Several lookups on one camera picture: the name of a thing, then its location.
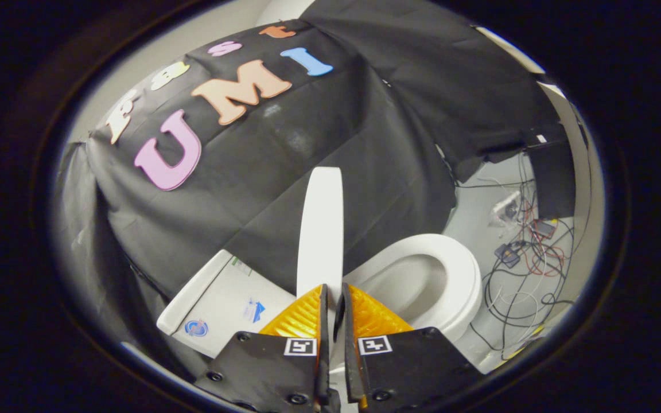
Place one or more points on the white toilet seat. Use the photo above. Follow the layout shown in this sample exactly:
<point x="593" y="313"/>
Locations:
<point x="457" y="258"/>

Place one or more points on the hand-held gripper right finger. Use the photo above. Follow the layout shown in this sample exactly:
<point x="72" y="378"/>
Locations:
<point x="405" y="373"/>

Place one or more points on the small grey adapter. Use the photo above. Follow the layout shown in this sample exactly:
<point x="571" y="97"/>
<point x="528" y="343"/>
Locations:
<point x="507" y="253"/>

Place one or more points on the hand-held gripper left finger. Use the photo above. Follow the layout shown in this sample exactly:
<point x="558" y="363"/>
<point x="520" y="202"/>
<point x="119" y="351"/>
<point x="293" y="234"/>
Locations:
<point x="273" y="373"/>

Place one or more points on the white toilet lid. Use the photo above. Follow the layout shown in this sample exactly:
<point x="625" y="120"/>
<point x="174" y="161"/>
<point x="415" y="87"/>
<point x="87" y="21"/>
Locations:
<point x="320" y="229"/>

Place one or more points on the black box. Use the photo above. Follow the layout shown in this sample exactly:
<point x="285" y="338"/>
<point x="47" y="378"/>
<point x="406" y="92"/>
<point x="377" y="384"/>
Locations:
<point x="554" y="178"/>

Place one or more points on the black backdrop cloth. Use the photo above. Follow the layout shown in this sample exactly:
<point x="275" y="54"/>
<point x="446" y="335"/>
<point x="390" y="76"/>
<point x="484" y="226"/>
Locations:
<point x="284" y="172"/>

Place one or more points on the white ceramic toilet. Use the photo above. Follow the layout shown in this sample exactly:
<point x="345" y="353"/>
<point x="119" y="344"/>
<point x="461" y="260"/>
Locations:
<point x="221" y="304"/>

